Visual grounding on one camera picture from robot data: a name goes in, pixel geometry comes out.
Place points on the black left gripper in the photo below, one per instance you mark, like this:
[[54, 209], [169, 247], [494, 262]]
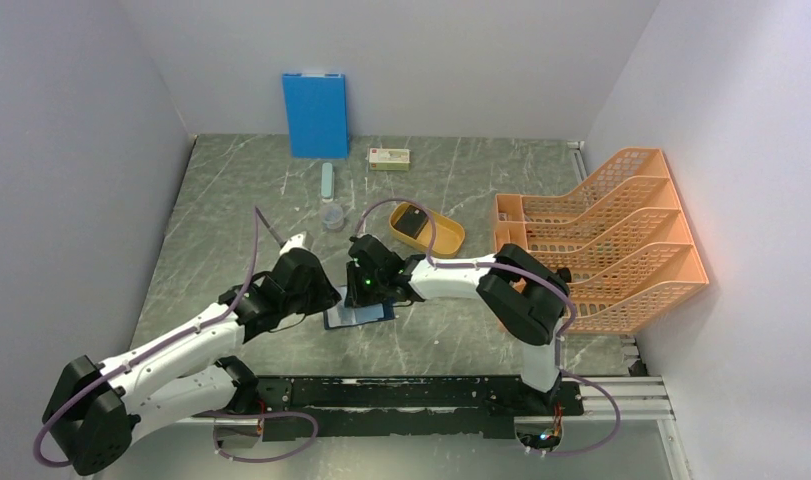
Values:
[[326, 296]]

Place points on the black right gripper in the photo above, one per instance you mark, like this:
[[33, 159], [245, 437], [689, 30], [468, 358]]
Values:
[[354, 295]]

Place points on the navy blue card holder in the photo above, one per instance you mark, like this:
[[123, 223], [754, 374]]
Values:
[[340, 316]]

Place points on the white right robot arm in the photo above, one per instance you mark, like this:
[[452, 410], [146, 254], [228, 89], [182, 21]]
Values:
[[530, 300]]

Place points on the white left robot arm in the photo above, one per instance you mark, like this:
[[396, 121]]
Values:
[[99, 409]]

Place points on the black VIP card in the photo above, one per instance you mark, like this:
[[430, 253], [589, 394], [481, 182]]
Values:
[[411, 222]]

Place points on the clear jar of paper clips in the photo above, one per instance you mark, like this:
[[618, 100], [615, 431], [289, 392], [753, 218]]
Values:
[[332, 217]]

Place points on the yellow oval tray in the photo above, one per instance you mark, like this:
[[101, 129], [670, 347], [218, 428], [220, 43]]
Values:
[[443, 235]]

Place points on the light blue stapler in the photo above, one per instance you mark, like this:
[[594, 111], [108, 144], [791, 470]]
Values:
[[327, 182]]

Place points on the green and white small box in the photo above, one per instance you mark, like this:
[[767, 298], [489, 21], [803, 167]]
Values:
[[388, 159]]

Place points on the blue upright folder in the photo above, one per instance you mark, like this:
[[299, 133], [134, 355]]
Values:
[[316, 111]]

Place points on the orange plastic file organizer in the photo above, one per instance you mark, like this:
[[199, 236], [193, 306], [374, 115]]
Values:
[[623, 235]]

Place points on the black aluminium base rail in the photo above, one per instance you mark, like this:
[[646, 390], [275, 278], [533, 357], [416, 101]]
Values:
[[493, 407]]

